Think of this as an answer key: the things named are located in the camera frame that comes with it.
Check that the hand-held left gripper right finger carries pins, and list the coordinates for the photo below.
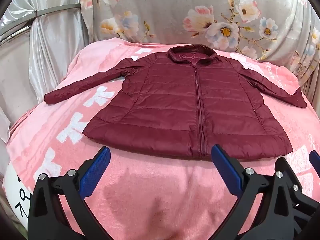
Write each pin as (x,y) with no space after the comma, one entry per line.
(226,171)

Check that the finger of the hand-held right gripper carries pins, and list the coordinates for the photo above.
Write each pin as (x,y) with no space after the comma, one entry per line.
(287,192)
(315,158)

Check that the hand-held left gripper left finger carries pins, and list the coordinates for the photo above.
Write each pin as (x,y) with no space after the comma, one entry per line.
(96,170)

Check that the maroon puffer jacket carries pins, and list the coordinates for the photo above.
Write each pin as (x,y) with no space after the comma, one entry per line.
(175,100)

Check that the pink printed blanket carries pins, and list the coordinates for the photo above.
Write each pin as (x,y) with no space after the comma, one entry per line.
(140,195)

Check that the white satin curtain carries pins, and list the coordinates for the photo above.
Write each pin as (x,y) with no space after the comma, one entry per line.
(50,55)

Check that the grey floral cloth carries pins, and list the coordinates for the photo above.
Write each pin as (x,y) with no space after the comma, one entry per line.
(175,12)

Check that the grey metal rail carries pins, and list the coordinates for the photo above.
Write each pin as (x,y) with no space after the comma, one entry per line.
(50,11)

